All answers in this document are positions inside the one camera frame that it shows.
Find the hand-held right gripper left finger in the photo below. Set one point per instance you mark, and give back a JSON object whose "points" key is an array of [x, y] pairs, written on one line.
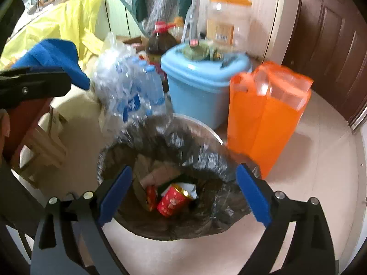
{"points": [[117, 196]]}

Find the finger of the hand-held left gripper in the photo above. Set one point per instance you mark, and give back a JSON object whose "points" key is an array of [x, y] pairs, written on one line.
{"points": [[40, 84]]}

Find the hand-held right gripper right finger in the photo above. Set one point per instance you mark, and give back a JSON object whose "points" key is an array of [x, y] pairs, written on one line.
{"points": [[252, 197]]}

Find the small red packet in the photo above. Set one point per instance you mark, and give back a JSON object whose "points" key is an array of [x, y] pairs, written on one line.
{"points": [[150, 199]]}

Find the red paper cup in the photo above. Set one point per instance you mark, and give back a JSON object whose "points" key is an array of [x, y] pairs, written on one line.
{"points": [[170, 203]]}

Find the trash bin with black bag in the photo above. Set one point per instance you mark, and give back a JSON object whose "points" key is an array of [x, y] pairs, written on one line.
{"points": [[183, 146]]}

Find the white trash bin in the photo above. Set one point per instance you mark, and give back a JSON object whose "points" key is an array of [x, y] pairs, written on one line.
{"points": [[200, 123]]}

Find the person's left hand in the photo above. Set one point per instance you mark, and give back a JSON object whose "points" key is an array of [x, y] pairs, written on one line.
{"points": [[4, 129]]}

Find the blue tablecloth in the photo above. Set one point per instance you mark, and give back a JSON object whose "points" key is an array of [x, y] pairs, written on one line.
{"points": [[57, 57]]}

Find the reddish brown wooden board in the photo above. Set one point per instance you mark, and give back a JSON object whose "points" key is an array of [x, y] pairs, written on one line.
{"points": [[27, 120]]}

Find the brown cardboard scrap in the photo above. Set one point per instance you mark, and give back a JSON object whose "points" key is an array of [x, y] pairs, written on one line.
{"points": [[160, 174]]}

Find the light wooden stool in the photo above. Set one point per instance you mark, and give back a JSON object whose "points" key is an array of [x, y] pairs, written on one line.
{"points": [[43, 149]]}

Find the yellow plastic sheet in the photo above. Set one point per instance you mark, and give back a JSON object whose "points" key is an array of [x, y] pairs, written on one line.
{"points": [[57, 20]]}

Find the orange bag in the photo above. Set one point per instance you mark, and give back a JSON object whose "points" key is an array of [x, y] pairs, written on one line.
{"points": [[258, 126]]}

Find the pack of water bottles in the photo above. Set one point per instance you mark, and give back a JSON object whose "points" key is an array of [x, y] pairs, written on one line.
{"points": [[134, 91]]}

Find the light green cabinet doors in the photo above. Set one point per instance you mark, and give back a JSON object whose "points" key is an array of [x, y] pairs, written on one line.
{"points": [[120, 14]]}

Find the light blue storage bucket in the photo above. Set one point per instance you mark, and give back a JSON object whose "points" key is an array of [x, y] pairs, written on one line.
{"points": [[197, 97]]}

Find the red-capped dark bottle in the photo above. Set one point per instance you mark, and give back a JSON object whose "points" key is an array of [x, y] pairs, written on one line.
{"points": [[159, 43]]}

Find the green-edged grey apron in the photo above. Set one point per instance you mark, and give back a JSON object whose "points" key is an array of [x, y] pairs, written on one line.
{"points": [[154, 3]]}

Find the orange-capped oil bottle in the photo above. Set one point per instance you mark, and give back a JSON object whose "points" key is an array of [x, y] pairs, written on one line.
{"points": [[178, 24]]}

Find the green crumpled bag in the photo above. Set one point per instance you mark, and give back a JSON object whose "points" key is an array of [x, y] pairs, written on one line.
{"points": [[203, 51]]}

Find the brown wooden door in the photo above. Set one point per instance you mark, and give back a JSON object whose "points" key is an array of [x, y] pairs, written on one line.
{"points": [[329, 48]]}

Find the white pole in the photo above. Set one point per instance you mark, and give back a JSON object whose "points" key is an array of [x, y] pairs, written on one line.
{"points": [[196, 5]]}

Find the orange-lidded plastic jar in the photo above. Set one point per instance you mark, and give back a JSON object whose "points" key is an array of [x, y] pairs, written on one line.
{"points": [[226, 23]]}

